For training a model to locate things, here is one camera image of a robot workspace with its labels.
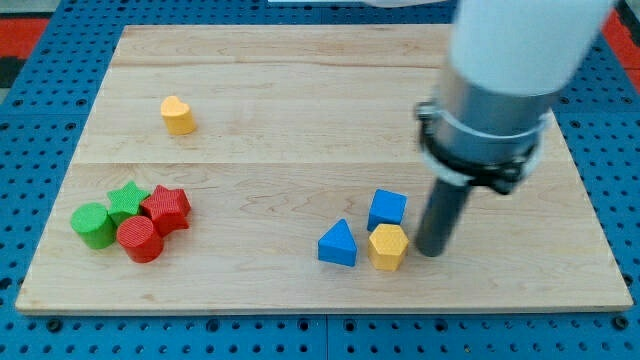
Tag red star block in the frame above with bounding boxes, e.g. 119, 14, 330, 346
140, 185, 191, 237

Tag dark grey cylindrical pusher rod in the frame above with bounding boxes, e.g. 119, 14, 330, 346
415, 179, 471, 257

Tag red cylinder block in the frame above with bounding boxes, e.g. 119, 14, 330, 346
116, 216, 164, 263

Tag light wooden board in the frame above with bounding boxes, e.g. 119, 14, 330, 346
15, 25, 633, 316

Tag yellow heart block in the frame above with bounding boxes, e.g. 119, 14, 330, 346
160, 96, 197, 135

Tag green cylinder block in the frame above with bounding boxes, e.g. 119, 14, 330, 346
70, 202, 116, 250

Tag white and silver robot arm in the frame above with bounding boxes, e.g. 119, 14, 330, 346
415, 0, 616, 257

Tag green star block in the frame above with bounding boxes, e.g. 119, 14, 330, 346
107, 181, 150, 226

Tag yellow hexagon block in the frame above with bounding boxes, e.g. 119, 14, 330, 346
367, 224, 409, 271

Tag blue cube block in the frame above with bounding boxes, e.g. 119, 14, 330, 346
367, 189, 407, 231

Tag blue triangle block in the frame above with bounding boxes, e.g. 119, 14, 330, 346
317, 219, 357, 267

